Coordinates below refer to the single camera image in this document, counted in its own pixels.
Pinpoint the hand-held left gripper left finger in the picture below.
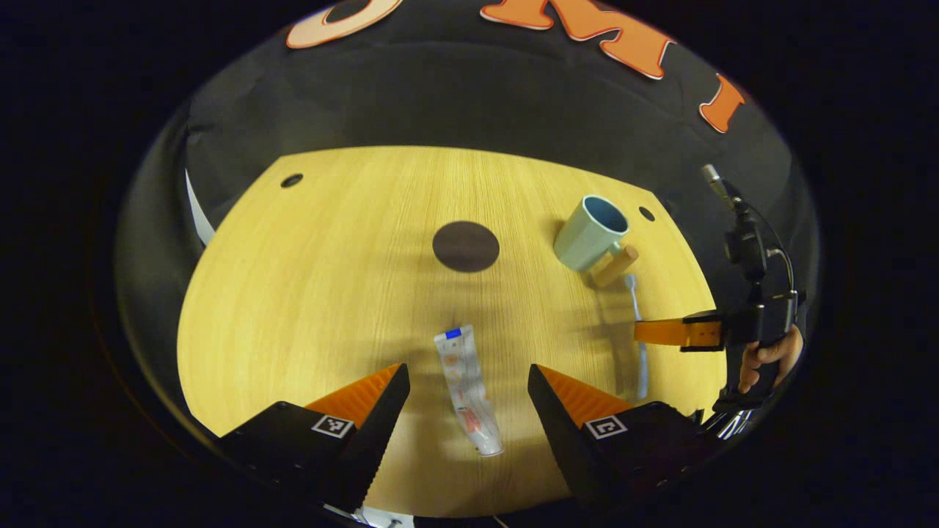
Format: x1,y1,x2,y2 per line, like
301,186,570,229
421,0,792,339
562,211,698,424
218,363,412,514

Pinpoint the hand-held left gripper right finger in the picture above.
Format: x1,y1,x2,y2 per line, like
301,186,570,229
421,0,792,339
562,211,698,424
527,363,709,514

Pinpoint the light blue toothbrush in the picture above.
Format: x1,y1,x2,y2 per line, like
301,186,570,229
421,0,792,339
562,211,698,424
623,273,651,400

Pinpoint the white toothpaste tube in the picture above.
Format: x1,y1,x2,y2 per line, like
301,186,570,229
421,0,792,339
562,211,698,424
433,325,505,458

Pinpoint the pale green cup wooden handle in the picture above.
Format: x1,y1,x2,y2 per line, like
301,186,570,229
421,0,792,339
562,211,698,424
553,194,640,288

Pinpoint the dark round coaster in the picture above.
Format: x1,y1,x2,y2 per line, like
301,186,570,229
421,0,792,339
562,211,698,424
431,221,501,274

